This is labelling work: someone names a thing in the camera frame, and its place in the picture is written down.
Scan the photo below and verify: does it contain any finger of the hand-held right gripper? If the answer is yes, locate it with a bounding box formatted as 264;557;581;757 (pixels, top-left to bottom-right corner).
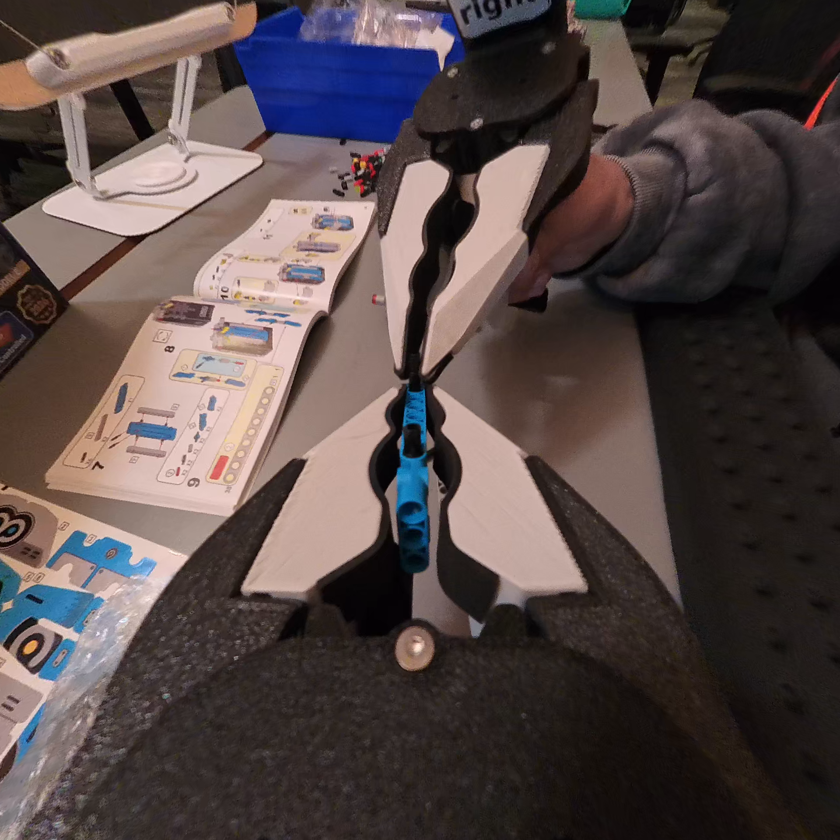
379;156;455;379
419;143;550;383

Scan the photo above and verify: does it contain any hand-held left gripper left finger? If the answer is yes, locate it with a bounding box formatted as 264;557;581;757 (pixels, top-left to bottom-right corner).
238;385;404;601

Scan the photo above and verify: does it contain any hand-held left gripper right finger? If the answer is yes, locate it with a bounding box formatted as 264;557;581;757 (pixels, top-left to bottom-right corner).
425;385;589;599

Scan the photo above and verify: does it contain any blue perforated building beam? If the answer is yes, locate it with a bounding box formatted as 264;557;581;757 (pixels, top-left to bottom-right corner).
394;386;434;575

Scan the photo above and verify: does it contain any grey desk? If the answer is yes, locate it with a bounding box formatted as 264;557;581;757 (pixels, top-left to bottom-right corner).
0;20;683;631

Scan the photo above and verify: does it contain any person's right hand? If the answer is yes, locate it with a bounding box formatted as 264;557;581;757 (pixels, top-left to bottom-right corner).
508;153;635;306

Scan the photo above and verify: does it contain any pile of small building pieces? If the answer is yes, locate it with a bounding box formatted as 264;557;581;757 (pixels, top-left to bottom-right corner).
331;150;388;198

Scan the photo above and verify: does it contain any pile of clear plastic bags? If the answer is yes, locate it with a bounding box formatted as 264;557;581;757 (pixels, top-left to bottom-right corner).
298;0;457;53

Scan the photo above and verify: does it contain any open instruction booklet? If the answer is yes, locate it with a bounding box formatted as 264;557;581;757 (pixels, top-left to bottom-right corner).
45;199;376;517

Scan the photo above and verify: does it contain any blue plastic bin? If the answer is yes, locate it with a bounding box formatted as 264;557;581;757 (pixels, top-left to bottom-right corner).
233;7;467;142

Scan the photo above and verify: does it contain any black dotted mat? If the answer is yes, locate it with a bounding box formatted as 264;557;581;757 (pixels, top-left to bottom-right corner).
640;289;840;840

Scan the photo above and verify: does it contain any clear bubble wrap bag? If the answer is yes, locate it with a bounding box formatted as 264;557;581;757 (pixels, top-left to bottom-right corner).
10;577;175;828

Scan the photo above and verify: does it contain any blue sticker sheet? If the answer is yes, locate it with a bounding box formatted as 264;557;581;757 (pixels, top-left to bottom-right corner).
0;482;189;785

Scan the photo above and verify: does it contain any white wooden-top laptop stand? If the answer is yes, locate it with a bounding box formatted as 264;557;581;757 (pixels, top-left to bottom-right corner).
0;0;263;237

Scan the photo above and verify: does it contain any dark blue toy set box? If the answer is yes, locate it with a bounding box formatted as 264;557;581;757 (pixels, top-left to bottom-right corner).
0;223;70;382

